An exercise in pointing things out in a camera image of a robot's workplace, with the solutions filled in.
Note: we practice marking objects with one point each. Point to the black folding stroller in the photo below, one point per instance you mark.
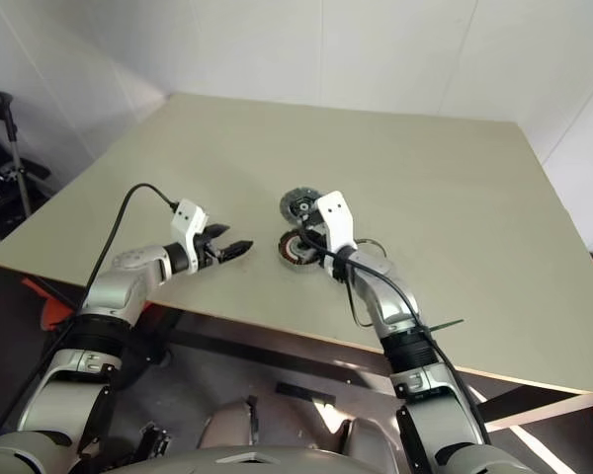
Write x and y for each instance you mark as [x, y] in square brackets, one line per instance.
[2, 106]

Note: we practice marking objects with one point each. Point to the black hinged bracket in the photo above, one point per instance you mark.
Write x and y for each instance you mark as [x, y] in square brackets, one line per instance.
[153, 442]

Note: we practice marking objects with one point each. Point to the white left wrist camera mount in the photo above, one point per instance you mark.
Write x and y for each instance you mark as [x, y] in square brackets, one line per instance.
[188, 217]

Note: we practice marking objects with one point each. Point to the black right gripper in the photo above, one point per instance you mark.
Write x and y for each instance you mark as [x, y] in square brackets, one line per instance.
[313, 233]

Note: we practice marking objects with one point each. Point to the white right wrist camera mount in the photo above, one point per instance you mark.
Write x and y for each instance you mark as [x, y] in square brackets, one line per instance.
[338, 217]

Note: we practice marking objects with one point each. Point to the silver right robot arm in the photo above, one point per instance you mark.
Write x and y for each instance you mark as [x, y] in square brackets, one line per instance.
[390, 296]

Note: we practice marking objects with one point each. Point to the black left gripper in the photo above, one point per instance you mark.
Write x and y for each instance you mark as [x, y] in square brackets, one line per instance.
[208, 251]

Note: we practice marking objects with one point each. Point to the black floor tape strip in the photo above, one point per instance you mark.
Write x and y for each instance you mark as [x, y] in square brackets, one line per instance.
[301, 391]

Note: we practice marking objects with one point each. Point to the beige rounded shell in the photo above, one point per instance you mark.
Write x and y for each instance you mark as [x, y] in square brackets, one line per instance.
[227, 424]

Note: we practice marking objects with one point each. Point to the dark table frame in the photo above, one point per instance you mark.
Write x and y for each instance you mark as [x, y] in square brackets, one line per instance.
[277, 353]

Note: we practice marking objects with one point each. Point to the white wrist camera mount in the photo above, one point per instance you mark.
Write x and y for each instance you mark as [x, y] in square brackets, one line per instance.
[188, 217]
[338, 217]

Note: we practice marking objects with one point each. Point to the silver robot torso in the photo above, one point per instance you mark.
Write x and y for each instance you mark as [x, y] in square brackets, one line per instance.
[257, 461]

